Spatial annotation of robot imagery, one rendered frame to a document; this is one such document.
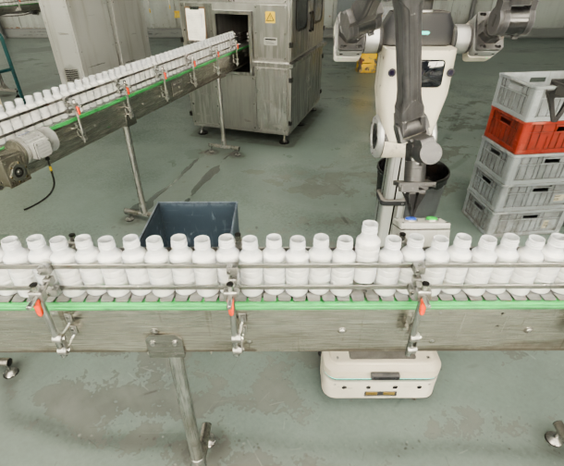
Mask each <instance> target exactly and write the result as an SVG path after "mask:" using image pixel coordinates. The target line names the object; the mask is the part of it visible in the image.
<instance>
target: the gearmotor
mask: <svg viewBox="0 0 564 466"><path fill-rule="evenodd" d="M59 146H60V141H59V138H58V136H57V135H56V133H55V132H54V131H53V130H52V129H50V128H47V127H40V128H37V129H34V130H32V131H28V132H25V133H23V134H20V135H18V136H16V137H15V138H13V139H10V140H8V141H7V142H6V144H5V149H3V150H1V151H0V190H3V189H4V186H5V187H10V188H11V189H13V188H15V187H16V186H18V185H20V184H22V183H24V182H26V181H28V180H29V179H31V174H30V171H29V169H28V167H27V164H29V163H31V162H33V161H35V160H42V159H45V160H46V161H47V163H48V165H49V169H50V171H51V175H52V178H53V182H54V184H53V188H52V190H51V191H50V193H49V194H48V195H47V196H46V197H44V198H43V199H42V200H40V201H39V202H37V203H35V204H34V205H32V206H30V207H27V208H25V209H24V211H25V210H28V209H30V208H31V207H33V206H35V205H37V204H39V203H40V202H42V201H44V200H45V199H46V198H48V197H49V196H50V195H51V193H52V192H53V190H54V188H55V177H54V174H53V169H52V167H51V165H50V162H49V160H50V157H49V155H51V154H53V152H54V151H56V150H57V149H58V148H59Z"/></svg>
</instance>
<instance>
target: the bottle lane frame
mask: <svg viewBox="0 0 564 466"><path fill-rule="evenodd" d="M452 298H453V297H452ZM467 298H468V297H467ZM511 298H512V297H511ZM56 299H57V298H56ZM56 299H55V300H54V301H53V302H46V306H47V308H48V310H49V312H50V314H51V316H52V318H53V321H54V323H55V327H56V329H57V331H58V333H62V332H63V331H64V329H65V327H66V326H67V321H66V319H65V316H64V313H71V316H72V318H73V321H74V323H71V325H75V326H76V327H77V330H78V332H79V333H78V334H77V335H76V336H75V337H74V339H73V341H72V343H71V345H70V347H71V352H148V349H147V345H146V342H145V339H146V338H147V337H148V336H149V335H150V334H177V335H178V336H180V337H182V341H183V346H184V350H185V352H204V351H233V347H232V341H231V328H230V319H229V313H228V309H227V302H226V301H219V298H217V301H204V298H203V299H202V301H190V297H189V298H188V300H187V301H175V298H174V299H173V300H172V301H160V298H159V299H158V301H151V302H146V301H145V298H144V300H143V301H142V302H131V301H130V298H129V300H128V301H127V302H116V299H114V300H113V301H112V302H101V299H99V300H98V301H97V302H86V299H87V298H86V299H85V300H84V301H83V302H71V299H72V298H71V299H70V300H69V301H68V302H56ZM482 299H483V300H470V299H469V298H468V300H455V299H454V298H453V300H440V299H439V298H438V301H429V302H430V304H431V306H432V308H431V309H426V310H425V313H424V315H422V316H421V320H420V323H419V326H418V330H417V331H418V332H419V334H420V335H421V336H422V338H421V339H420V341H419V342H418V345H417V347H418V351H454V350H564V300H558V299H557V298H556V300H543V299H542V298H541V300H528V299H527V298H526V299H527V300H514V299H513V298H512V300H500V299H499V298H498V297H497V300H485V299H484V298H483V297H482ZM26 300H27V299H26ZM26 300H24V301H23V302H12V301H11V300H10V301H9V302H0V352H57V347H56V345H55V343H53V342H52V335H51V333H50V331H49V329H48V327H47V324H46V322H45V321H44V319H43V316H39V315H38V314H37V312H35V310H34V308H33V307H32V309H31V310H30V311H28V310H26V306H27V305H28V304H29V303H28V302H26ZM417 302H418V301H412V300H411V299H410V297H409V300H408V301H397V300H396V298H395V297H394V300H393V301H382V300H381V298H380V297H379V301H368V300H367V299H366V298H365V297H364V301H353V300H352V299H351V297H349V301H338V300H337V298H336V297H335V301H323V299H322V298H320V301H308V299H307V298H306V299H305V301H293V298H291V299H290V301H278V298H276V301H264V298H263V297H262V299H261V301H249V298H247V299H246V301H235V306H236V317H237V328H238V332H239V325H240V323H241V322H240V321H239V313H246V322H244V324H243V325H246V326H247V334H245V335H244V338H243V344H242V347H244V351H405V345H406V344H407V343H408V339H409V338H408V334H409V328H410V325H412V321H411V318H412V314H413V313H415V310H416V306H417Z"/></svg>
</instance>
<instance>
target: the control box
mask: <svg viewBox="0 0 564 466"><path fill-rule="evenodd" d="M449 229H450V223H449V222H447V221H445V220H443V219H441V218H439V217H438V218H437V220H428V219H426V218H416V220H407V219H405V218H394V219H393V232H392V235H396V234H398V236H399V233H400V232H405V233H406V238H408V237H409V235H410V234H411V233H419V234H421V235H423V236H424V243H423V246H424V247H427V246H431V243H432V240H433V238H434V236H435V235H444V236H446V237H448V238H449V232H450V230H449Z"/></svg>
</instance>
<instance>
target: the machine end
mask: <svg viewBox="0 0 564 466"><path fill-rule="evenodd" d="M184 6H204V8H205V18H206V29H207V39H209V38H212V37H215V36H217V35H220V34H223V33H226V32H230V31H234V33H236V34H239V32H244V31H248V33H249V35H244V36H241V37H240V39H241V40H242V39H245V38H247V36H249V48H250V63H248V64H246V65H244V66H242V67H239V68H237V69H235V70H233V71H231V72H229V73H227V74H226V76H225V77H224V78H222V79H221V87H222V99H223V110H224V122H225V129H237V130H246V131H254V132H262V133H270V134H278V135H282V136H283V140H280V141H279V143H280V144H289V141H288V140H286V136H288V135H289V134H290V133H291V132H292V130H293V129H295V128H296V127H297V126H304V123H303V122H301V121H302V120H303V119H304V118H305V117H306V115H307V114H308V113H309V112H310V111H316V108H314V106H315V105H316V104H317V103H318V102H319V100H320V93H321V92H322V89H321V73H322V58H323V57H324V54H323V47H324V46H326V42H322V40H323V37H324V30H325V25H324V18H325V0H178V7H179V14H180V22H181V29H182V37H180V41H181V42H182V43H183V45H184V46H187V45H188V44H191V43H196V42H199V41H188V34H187V25H186V16H185V7H184ZM190 105H191V111H190V116H192V120H193V122H194V125H195V126H201V127H202V130H200V131H198V134H200V135H205V134H207V133H208V131H207V130H204V129H203V127H212V128H220V118H219V107H218V97H217V86H216V80H214V81H212V82H210V83H208V84H206V85H204V86H202V87H201V88H199V89H197V90H195V91H193V92H190Z"/></svg>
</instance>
